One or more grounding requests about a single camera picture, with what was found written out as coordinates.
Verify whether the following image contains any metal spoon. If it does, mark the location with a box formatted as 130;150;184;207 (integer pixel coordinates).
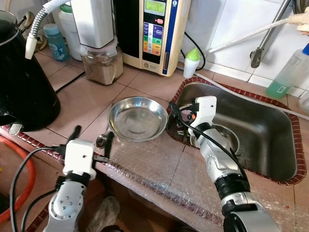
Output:
95;134;109;148

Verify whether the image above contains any small white green-capped bottle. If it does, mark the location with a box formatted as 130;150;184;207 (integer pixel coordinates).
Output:
183;47;200;79

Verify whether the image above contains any small shiny steel bowl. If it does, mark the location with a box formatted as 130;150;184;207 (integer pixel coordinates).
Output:
191;123;240;153

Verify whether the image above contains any metal fork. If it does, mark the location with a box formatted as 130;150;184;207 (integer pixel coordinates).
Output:
231;146;246;158

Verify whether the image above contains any clear bubble wrap sheet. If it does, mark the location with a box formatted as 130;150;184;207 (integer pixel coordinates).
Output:
94;135;309;232

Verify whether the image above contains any large black kettle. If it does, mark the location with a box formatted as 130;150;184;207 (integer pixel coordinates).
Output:
0;11;61;132

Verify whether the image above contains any beige water ionizer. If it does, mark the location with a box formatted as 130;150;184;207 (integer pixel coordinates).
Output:
113;0;192;76

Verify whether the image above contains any stainless steel sink basin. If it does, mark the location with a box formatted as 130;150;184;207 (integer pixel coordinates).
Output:
167;82;297;180

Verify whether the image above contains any teal bottle with blue lid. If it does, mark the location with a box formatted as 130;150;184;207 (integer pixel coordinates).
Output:
43;23;70;62

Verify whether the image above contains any green dish soap bottle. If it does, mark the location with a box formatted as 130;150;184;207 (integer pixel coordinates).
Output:
267;43;309;100

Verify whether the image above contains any grey metal tap pipe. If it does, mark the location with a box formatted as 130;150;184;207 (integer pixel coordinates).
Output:
250;0;293;68

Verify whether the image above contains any white plastic jar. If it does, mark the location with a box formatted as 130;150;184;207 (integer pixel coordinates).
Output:
58;2;83;61

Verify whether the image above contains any white water filter housing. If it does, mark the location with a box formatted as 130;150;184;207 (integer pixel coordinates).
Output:
70;0;119;50

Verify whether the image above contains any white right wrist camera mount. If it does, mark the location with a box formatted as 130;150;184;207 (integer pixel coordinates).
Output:
188;96;218;133

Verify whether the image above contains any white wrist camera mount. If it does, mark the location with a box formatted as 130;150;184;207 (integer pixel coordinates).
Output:
188;96;218;133
63;139;96;179

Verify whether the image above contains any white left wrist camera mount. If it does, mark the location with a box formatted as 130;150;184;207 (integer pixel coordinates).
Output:
63;139;96;179

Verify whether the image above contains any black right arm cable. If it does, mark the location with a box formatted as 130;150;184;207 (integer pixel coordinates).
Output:
169;104;249;187

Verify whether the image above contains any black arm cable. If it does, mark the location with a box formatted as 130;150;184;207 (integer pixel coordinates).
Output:
169;104;249;187
10;145;66;232

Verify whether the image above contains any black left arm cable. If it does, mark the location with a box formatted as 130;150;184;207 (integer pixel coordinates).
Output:
10;145;66;232

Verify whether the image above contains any black power cable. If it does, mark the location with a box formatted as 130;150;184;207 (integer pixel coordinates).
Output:
183;31;207;71

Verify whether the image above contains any thin white hose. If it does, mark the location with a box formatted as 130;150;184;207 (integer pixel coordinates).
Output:
198;72;309;116

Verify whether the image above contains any orange hose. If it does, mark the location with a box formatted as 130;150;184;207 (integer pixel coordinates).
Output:
0;135;37;223

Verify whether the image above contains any flexible metal spout hose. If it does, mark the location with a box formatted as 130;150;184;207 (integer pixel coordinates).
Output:
25;0;73;60

